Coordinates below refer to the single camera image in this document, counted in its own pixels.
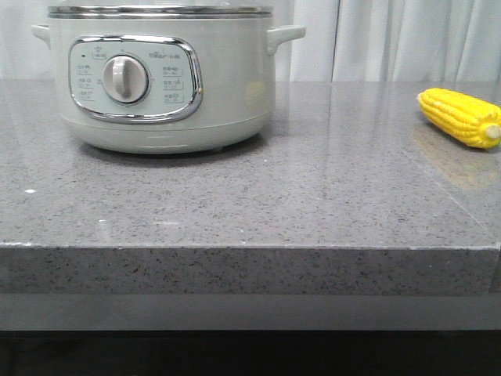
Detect glass pot lid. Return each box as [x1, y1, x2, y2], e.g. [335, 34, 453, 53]
[48, 1, 273, 16]

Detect yellow corn cob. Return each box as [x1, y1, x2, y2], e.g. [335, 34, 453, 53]
[416, 88, 500, 150]

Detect pale green electric cooking pot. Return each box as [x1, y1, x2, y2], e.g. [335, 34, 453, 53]
[31, 10, 306, 155]

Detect white pleated curtain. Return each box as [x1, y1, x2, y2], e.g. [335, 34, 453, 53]
[1, 1, 500, 81]

